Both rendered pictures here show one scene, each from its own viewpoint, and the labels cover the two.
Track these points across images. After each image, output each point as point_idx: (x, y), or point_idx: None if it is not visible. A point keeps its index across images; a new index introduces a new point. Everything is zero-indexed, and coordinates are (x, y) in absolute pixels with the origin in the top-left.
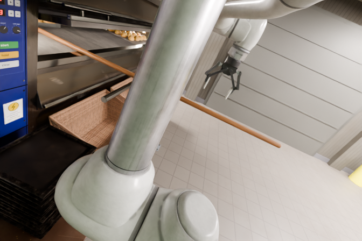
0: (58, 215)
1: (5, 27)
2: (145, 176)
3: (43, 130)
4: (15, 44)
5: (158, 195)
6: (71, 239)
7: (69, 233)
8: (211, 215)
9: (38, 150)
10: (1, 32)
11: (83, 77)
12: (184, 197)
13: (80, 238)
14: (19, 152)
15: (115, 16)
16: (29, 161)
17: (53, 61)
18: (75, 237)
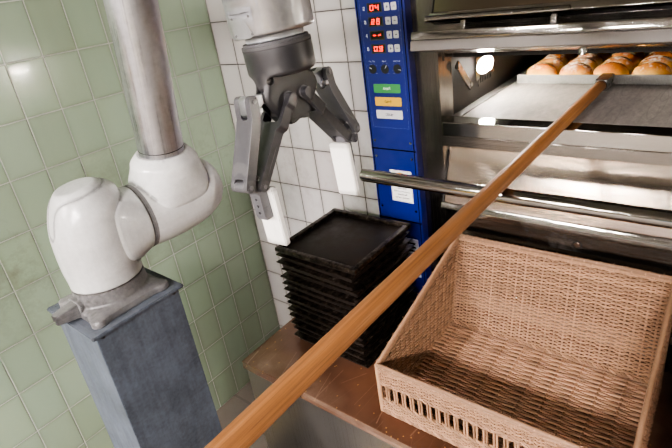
0: (310, 329)
1: (386, 66)
2: (134, 158)
3: (397, 227)
4: (397, 88)
5: (127, 189)
6: (284, 366)
7: (293, 362)
8: (63, 192)
9: (352, 233)
10: (383, 72)
11: (564, 191)
12: (96, 178)
13: (281, 374)
14: (350, 224)
15: None
16: (334, 232)
17: (469, 126)
18: (285, 369)
